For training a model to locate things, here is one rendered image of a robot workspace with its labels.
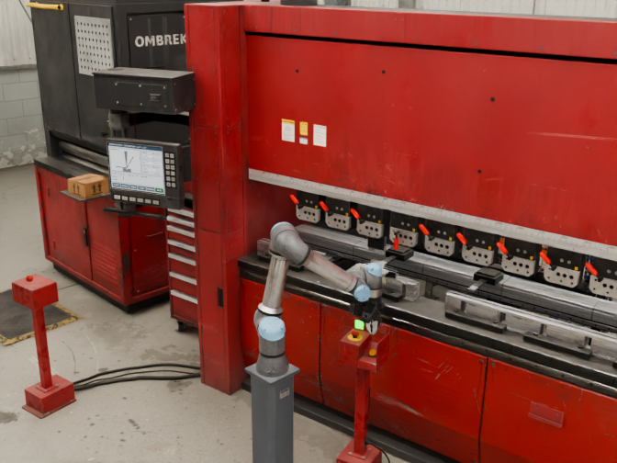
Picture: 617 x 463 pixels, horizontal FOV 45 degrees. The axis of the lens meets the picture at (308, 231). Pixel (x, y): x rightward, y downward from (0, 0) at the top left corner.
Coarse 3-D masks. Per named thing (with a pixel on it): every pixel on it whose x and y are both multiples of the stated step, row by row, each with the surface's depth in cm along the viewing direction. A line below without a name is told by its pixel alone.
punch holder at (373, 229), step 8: (360, 208) 381; (368, 208) 378; (376, 208) 375; (360, 216) 383; (368, 216) 380; (376, 216) 376; (384, 216) 376; (360, 224) 384; (368, 224) 380; (376, 224) 377; (384, 224) 379; (360, 232) 385; (368, 232) 382; (376, 232) 379; (384, 232) 380
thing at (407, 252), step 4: (388, 248) 406; (392, 248) 406; (400, 248) 406; (404, 248) 406; (408, 248) 406; (388, 252) 405; (392, 252) 404; (396, 252) 403; (400, 252) 401; (404, 252) 401; (408, 252) 404; (412, 252) 407; (388, 256) 406; (392, 256) 402; (396, 256) 402; (400, 256) 401; (404, 256) 400; (408, 256) 403; (384, 260) 397; (388, 260) 397; (392, 260) 399; (400, 260) 402; (404, 260) 401
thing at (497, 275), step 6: (480, 270) 377; (486, 270) 377; (492, 270) 377; (498, 270) 377; (474, 276) 377; (480, 276) 374; (486, 276) 374; (492, 276) 372; (498, 276) 374; (480, 282) 370; (486, 282) 372; (492, 282) 371; (498, 282) 374; (468, 288) 363; (474, 288) 363
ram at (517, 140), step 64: (256, 64) 398; (320, 64) 372; (384, 64) 351; (448, 64) 331; (512, 64) 313; (576, 64) 298; (256, 128) 410; (384, 128) 360; (448, 128) 339; (512, 128) 321; (576, 128) 304; (320, 192) 394; (384, 192) 370; (448, 192) 348; (512, 192) 329; (576, 192) 312
